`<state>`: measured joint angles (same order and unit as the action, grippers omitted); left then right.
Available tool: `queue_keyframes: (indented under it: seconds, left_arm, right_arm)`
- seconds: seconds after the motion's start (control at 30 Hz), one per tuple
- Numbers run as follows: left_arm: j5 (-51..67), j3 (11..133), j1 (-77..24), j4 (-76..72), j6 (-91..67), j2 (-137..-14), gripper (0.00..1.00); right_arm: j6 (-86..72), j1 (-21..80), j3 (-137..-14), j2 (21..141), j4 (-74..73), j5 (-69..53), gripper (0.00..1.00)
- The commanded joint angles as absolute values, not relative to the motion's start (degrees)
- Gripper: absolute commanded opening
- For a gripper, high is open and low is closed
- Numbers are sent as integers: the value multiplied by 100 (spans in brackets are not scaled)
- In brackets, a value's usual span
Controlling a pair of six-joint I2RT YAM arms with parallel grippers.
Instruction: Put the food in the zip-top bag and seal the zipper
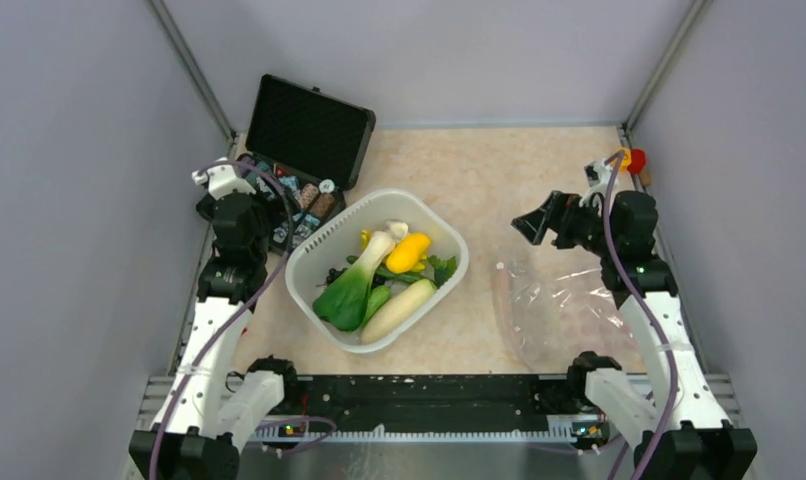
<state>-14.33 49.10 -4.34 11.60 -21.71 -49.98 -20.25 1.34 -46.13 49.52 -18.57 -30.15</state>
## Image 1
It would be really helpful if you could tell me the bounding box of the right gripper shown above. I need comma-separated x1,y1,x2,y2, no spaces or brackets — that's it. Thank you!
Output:
512,190,620,258

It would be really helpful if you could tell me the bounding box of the clear zip top bag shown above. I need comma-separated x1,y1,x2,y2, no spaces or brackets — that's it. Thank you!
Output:
490,258,644,373

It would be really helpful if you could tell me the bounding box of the green bok choy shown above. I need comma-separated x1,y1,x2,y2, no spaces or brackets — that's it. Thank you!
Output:
312,231,396,332

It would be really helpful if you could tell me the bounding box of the yellow bell pepper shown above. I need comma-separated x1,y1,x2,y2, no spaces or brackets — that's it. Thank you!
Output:
385,233,432,274

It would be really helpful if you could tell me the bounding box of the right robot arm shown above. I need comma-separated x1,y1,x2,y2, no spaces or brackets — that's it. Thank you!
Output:
511,191,758,479

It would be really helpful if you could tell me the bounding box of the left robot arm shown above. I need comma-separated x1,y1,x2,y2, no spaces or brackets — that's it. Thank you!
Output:
129,193,300,479

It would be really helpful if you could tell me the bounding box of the white plastic basket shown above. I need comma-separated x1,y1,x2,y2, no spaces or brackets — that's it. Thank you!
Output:
285,189,470,354

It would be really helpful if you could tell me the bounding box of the green leaf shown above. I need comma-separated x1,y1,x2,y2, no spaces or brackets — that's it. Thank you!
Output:
427,255,458,288

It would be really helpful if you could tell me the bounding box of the black grape bunch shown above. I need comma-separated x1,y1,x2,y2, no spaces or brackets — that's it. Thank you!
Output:
322,268,347,287

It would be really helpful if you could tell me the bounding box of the black open case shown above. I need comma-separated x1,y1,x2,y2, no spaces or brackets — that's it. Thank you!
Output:
239,74,376,254

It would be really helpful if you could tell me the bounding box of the long dark green cucumber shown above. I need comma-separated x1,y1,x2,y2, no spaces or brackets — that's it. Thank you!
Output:
371,265,425,286

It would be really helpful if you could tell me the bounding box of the red yellow emergency button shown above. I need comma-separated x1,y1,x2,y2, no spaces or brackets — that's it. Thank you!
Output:
619,147,651,187

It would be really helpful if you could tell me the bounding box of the white radish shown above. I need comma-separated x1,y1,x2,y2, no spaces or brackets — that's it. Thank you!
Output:
360,279,437,344

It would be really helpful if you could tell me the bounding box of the light green small cucumber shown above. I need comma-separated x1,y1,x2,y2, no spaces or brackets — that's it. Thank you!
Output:
361,285,391,327

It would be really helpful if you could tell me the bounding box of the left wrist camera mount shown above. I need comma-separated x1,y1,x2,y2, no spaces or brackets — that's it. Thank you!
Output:
192,157,256,201

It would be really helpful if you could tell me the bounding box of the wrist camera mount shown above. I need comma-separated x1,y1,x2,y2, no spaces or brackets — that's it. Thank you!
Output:
192,157,256,201
580,160,613,207

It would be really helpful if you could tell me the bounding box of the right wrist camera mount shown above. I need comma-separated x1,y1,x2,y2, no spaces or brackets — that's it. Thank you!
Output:
580,160,613,207

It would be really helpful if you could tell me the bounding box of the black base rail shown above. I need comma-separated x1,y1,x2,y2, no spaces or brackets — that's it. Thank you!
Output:
137,370,742,446

